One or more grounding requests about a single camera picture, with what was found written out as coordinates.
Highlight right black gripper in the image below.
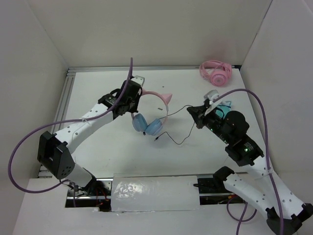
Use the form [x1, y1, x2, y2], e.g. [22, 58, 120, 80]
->
[186, 103, 231, 143]

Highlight pink blue cat-ear headphones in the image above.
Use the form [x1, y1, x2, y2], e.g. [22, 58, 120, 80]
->
[131, 89, 173, 136]

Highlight black headphone audio cable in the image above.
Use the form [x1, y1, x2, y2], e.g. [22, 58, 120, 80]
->
[154, 105, 196, 145]

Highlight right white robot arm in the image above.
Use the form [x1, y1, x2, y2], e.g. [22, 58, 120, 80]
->
[187, 106, 313, 235]

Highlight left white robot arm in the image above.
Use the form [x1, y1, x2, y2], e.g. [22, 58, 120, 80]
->
[37, 76, 144, 195]

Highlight teal cat-ear headphones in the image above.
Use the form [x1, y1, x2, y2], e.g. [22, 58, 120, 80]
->
[215, 101, 232, 119]

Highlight white taped cover sheet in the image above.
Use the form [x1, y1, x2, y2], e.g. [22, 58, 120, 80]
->
[111, 176, 200, 212]

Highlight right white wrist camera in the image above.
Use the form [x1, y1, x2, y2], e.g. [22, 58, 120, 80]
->
[204, 90, 222, 116]

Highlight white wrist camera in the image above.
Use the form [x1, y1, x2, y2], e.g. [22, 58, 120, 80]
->
[204, 90, 222, 116]
[131, 75, 145, 87]

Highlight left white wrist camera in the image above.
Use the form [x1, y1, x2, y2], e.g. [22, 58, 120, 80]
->
[131, 75, 145, 87]

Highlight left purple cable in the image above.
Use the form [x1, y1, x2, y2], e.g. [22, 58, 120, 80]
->
[8, 57, 134, 209]

